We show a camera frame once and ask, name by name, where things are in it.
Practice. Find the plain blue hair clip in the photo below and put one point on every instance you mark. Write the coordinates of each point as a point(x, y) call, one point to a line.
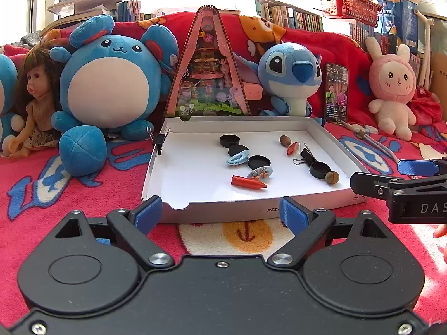
point(237, 159)

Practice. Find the red cloth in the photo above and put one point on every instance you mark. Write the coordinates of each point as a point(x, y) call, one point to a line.
point(424, 106)

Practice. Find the orange crayon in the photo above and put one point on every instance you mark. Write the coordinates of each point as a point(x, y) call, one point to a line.
point(248, 183)

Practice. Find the brown haired doll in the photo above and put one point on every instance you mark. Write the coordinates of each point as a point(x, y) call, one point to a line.
point(35, 83)

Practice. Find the black round cap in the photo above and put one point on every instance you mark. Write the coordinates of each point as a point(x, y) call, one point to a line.
point(319, 170)
point(238, 150)
point(259, 162)
point(228, 140)

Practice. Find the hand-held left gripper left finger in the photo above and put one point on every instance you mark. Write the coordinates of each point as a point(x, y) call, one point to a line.
point(148, 214)

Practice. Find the brown cardboard carton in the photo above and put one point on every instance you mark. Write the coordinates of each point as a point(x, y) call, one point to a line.
point(439, 73)

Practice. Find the blue hair clip with bears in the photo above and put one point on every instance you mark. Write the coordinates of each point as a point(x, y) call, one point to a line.
point(260, 173)

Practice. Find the red clear toy capsule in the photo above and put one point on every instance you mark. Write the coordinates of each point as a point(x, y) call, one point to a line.
point(292, 149)

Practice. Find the blue paper bags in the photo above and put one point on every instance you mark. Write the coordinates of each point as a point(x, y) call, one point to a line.
point(401, 24)

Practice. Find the white pipe rack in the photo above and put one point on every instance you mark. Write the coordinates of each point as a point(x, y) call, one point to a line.
point(426, 42)

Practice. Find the small group of blue books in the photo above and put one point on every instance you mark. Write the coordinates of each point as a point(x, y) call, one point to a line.
point(127, 10)

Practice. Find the black binder clip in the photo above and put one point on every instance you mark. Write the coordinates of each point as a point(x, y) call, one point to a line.
point(306, 154)

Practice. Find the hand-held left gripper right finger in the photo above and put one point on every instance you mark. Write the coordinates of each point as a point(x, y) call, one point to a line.
point(295, 214)

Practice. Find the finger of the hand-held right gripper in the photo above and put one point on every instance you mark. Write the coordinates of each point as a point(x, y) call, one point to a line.
point(414, 166)
point(370, 185)

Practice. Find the small pink box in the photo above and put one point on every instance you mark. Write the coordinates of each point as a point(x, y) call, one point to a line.
point(253, 91)

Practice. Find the pink triangular toy house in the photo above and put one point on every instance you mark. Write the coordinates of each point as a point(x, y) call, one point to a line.
point(209, 76)

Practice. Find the stack of papers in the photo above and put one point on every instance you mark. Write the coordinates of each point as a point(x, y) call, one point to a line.
point(87, 3)

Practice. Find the person's right hand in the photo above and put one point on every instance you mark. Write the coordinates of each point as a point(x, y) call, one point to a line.
point(442, 231)

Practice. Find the pink bunny plush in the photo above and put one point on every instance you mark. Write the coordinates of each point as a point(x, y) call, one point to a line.
point(393, 83)

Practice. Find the red plastic basket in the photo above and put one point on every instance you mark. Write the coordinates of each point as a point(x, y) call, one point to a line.
point(349, 3)

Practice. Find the black smartphone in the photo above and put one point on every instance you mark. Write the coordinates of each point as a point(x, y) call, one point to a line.
point(336, 92)

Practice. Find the row of books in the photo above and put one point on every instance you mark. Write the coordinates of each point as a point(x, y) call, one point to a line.
point(297, 17)

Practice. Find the blue alien plush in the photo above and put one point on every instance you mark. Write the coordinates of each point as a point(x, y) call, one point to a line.
point(290, 73)

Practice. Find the brown nut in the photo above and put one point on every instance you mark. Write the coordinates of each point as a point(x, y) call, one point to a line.
point(285, 141)
point(332, 177)

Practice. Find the blue cat plush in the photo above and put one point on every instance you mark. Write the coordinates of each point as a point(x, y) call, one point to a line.
point(7, 76)

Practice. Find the binder clip on box edge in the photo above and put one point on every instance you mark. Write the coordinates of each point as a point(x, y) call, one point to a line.
point(159, 141)

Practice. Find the white cardboard box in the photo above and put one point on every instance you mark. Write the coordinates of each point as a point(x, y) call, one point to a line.
point(188, 174)

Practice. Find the round blue mouse plush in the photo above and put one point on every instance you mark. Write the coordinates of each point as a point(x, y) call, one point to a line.
point(104, 87)

